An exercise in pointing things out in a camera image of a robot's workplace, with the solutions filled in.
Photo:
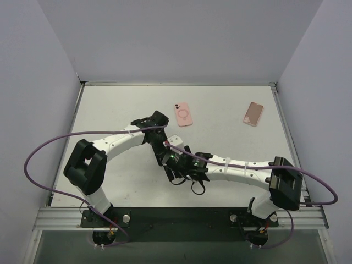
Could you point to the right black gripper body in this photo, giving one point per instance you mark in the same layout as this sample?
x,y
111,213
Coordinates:
x,y
184,161

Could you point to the aluminium frame rail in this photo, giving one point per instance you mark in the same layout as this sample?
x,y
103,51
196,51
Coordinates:
x,y
72,218

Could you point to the pink phone case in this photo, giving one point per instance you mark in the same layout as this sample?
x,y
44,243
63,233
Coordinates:
x,y
253,114
183,114

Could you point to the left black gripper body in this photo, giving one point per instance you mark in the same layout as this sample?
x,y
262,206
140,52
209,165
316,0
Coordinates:
x,y
156,138

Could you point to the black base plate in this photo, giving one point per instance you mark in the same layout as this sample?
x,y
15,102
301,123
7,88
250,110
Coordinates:
x,y
178,224

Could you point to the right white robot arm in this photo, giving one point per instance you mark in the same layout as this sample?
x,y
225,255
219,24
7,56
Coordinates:
x,y
278,178

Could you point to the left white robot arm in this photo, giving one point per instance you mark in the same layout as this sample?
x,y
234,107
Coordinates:
x,y
87,163

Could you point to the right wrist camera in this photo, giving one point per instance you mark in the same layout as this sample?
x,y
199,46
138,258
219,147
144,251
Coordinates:
x,y
175,140

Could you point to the pink phone case on table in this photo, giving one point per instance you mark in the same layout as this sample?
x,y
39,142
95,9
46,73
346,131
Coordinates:
x,y
183,114

